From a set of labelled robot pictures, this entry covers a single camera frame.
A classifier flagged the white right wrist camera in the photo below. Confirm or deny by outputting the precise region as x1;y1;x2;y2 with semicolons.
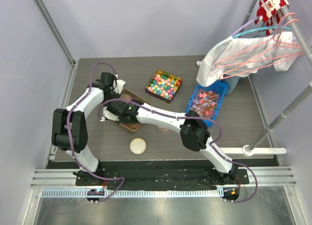
99;107;119;122

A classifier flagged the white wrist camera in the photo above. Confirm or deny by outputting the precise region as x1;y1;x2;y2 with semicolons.
99;107;119;122
114;75;126;94

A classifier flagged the aluminium corner post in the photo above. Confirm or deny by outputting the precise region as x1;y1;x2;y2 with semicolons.
33;0;76;67

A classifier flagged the aluminium frame rail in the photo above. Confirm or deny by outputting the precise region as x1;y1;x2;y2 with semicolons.
31;167;296;191

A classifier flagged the round gold jar lid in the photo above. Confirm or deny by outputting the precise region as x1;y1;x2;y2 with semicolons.
129;138;147;155

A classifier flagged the red white cloth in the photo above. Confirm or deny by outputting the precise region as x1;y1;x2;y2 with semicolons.
255;0;289;27

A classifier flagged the white shirt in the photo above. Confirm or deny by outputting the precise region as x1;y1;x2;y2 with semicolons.
196;31;303;87

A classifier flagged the clear glass jar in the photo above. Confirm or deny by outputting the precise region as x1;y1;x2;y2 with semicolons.
157;126;168;132

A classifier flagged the grey clothes rack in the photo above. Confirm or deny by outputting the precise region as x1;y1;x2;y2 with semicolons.
240;0;312;157

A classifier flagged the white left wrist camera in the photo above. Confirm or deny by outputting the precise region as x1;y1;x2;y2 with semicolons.
114;75;126;94

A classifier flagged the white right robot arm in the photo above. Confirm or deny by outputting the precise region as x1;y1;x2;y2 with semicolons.
103;99;238;184

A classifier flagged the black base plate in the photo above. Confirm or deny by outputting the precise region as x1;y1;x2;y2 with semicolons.
75;160;250;190

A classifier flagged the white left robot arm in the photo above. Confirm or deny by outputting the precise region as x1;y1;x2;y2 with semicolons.
51;72;126;185

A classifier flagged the grey blue cloth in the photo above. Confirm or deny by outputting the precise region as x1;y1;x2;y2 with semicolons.
222;76;240;95

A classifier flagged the gold tin of popsicle candies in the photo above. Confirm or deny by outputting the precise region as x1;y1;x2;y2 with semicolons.
117;89;150;133

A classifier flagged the slotted cable duct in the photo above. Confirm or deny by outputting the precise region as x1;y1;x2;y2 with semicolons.
41;188;224;199

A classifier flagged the pink wire hanger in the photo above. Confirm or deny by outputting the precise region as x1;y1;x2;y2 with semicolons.
214;12;303;80

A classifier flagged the dark tin of star candies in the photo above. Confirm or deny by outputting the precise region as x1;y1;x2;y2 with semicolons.
145;69;183;104

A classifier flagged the teal hanger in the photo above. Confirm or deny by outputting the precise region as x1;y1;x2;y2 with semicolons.
229;26;292;39

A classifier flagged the blue bin of lollipops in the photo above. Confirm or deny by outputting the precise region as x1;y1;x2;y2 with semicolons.
185;81;228;128

